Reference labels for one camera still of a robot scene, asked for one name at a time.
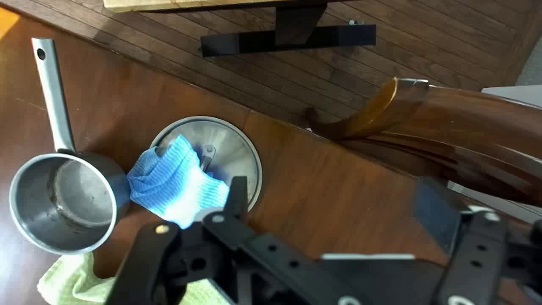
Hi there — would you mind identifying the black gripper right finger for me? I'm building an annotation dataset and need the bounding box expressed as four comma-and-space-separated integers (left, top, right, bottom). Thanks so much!
413, 178, 470, 256

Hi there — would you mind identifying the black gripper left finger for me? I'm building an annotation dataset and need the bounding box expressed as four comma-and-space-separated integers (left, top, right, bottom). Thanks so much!
225, 174, 250, 220

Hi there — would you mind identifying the blue cloth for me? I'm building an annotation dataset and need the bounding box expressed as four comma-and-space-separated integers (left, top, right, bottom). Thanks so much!
125, 134, 231, 230
148, 115, 264, 213

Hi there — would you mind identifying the yellow-green cloth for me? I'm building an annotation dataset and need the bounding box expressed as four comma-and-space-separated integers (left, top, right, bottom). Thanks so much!
35, 251, 233, 305

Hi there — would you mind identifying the brown wooden chair curved back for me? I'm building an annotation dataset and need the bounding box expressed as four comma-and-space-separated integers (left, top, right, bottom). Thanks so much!
303, 74, 542, 210

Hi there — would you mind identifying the silver pot with long handle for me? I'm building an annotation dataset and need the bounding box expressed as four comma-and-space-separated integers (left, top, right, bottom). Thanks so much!
6, 37, 135, 256

